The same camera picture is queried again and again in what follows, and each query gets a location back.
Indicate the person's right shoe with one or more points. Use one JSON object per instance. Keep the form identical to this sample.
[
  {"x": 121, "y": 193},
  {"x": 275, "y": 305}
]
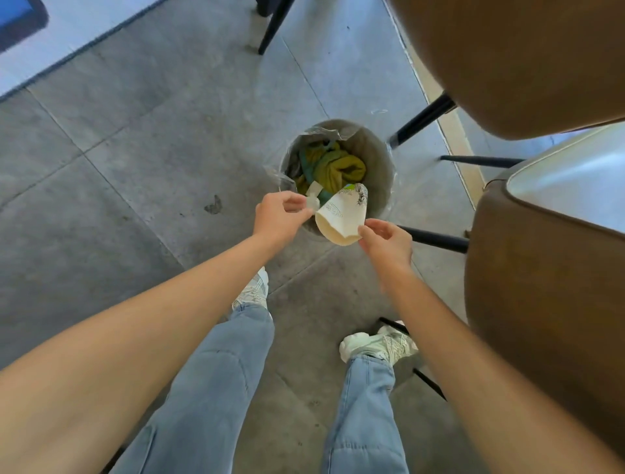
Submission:
[{"x": 381, "y": 344}]

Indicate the grey waste bin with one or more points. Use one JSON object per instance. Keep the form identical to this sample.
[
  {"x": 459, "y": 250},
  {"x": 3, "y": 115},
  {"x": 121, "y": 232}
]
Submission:
[{"x": 376, "y": 166}]

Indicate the person's blue jeans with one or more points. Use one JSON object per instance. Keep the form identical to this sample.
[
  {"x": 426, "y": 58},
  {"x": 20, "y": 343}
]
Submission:
[{"x": 210, "y": 390}]

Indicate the person's left shoe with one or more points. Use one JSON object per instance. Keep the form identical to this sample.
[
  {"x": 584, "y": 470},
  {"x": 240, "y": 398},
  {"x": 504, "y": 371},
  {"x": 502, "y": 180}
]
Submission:
[{"x": 253, "y": 293}]

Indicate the person's left hand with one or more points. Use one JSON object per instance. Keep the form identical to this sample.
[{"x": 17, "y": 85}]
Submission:
[{"x": 276, "y": 220}]

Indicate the person's right forearm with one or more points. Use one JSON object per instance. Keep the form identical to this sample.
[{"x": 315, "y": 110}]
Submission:
[{"x": 478, "y": 381}]

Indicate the green yellow cloth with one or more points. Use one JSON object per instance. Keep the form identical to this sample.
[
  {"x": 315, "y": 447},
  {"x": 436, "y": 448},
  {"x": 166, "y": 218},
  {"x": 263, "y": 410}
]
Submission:
[{"x": 337, "y": 168}]

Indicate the person's shoe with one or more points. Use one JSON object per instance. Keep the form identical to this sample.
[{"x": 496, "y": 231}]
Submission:
[
  {"x": 381, "y": 344},
  {"x": 253, "y": 293}
]

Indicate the person's left forearm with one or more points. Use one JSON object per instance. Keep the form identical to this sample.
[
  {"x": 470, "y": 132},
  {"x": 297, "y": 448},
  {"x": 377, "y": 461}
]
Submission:
[{"x": 122, "y": 351}]

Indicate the crushed white paper cup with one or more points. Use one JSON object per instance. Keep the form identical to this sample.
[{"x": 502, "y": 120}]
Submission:
[{"x": 342, "y": 217}]

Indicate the person's right hand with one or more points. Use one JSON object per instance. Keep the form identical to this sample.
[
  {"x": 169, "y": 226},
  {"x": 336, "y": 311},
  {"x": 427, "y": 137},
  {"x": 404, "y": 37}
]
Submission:
[{"x": 388, "y": 246}]

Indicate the small tissue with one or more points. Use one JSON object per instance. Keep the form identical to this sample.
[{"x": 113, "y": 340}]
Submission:
[{"x": 313, "y": 195}]

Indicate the colourful number rug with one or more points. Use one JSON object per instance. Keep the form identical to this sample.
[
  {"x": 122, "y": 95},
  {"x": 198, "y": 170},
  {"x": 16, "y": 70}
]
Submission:
[{"x": 29, "y": 39}]

